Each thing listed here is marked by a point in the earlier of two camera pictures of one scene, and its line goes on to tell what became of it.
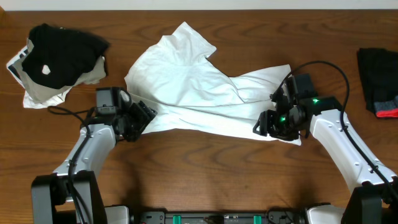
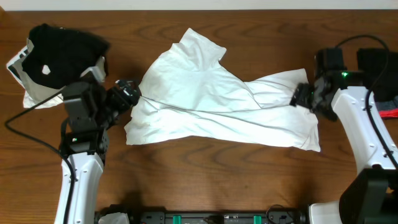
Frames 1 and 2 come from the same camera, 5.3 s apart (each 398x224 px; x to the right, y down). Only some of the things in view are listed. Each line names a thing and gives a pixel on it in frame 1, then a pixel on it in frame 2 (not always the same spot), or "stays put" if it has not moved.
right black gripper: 267,119 → 301,94
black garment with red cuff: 378,69 stays put
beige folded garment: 39,93 stays put
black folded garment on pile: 60,55 stays put
